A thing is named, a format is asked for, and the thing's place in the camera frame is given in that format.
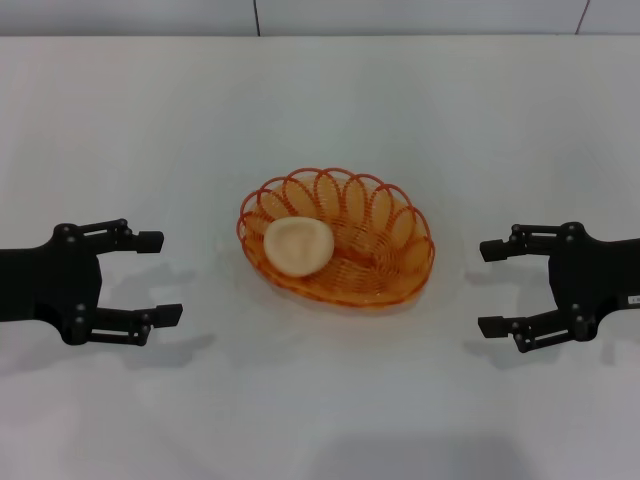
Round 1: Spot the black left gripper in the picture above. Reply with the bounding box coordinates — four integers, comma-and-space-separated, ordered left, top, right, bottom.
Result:
0, 218, 184, 347

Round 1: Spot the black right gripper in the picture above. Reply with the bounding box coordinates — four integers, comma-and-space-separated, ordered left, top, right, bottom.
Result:
477, 222, 640, 354

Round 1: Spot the orange woven plastic basket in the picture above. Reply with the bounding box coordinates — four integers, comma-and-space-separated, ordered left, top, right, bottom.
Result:
235, 167, 434, 308

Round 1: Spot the round cream bun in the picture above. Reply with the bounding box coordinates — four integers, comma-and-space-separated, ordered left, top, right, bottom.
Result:
263, 216, 335, 279

